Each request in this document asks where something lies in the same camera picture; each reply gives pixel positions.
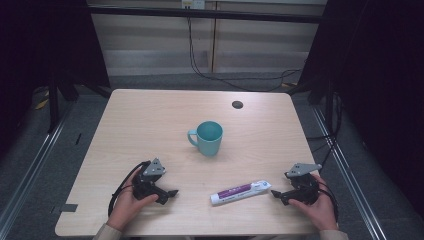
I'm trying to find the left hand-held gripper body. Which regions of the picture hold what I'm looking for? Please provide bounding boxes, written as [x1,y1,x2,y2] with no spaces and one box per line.
[131,157,168,202]

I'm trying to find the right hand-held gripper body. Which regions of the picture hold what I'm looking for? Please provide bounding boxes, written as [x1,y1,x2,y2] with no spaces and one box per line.
[283,162,323,206]

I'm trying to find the white purple toothpaste tube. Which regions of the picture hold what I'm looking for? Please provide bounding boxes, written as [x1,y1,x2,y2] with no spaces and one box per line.
[209,180,273,207]

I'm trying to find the teal mug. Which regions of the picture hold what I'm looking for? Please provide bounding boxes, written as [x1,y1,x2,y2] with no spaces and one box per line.
[187,120,224,158]

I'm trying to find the person's right hand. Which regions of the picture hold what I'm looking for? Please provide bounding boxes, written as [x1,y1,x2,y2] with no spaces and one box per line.
[287,173,338,232]

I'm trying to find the person's left hand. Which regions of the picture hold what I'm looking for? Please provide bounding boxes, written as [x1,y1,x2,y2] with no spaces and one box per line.
[106,168,160,233]

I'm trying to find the grey tape strip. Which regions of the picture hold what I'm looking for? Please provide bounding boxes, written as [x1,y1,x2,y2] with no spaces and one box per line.
[59,203,79,214]

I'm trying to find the black metal stand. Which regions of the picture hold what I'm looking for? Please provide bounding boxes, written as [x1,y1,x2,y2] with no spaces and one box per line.
[47,63,81,134]

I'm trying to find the dark curtain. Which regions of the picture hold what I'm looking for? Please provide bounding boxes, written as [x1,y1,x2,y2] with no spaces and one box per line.
[0,0,112,158]
[298,0,424,218]

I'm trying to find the yellow floor tape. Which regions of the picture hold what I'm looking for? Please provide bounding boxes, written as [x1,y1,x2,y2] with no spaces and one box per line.
[34,89,50,111]

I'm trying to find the black horizontal bar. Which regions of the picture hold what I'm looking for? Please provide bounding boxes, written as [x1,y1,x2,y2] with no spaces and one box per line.
[87,5,325,25]

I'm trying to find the right hand-held gripper black cable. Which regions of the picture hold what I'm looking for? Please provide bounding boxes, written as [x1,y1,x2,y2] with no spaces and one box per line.
[313,181,340,223]

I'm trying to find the hand-held gripper black cable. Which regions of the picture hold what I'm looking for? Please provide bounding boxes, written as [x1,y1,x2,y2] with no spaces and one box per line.
[107,160,152,218]
[313,181,340,223]

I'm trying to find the left hand-held gripper black cable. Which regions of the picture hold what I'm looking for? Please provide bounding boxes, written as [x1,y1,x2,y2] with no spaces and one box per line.
[107,160,152,218]

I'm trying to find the metal floor rail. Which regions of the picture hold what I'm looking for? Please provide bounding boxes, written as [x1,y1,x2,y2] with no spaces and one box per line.
[311,105,389,240]
[0,99,76,234]

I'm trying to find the bundle of black cables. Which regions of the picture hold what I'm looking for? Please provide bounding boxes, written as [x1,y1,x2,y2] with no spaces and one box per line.
[305,93,345,174]

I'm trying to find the long black floor cable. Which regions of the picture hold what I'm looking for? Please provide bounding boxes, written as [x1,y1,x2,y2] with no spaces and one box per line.
[186,16,303,93]

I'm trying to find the white wall socket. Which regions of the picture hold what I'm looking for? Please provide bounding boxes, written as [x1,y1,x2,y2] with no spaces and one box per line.
[181,0,206,10]

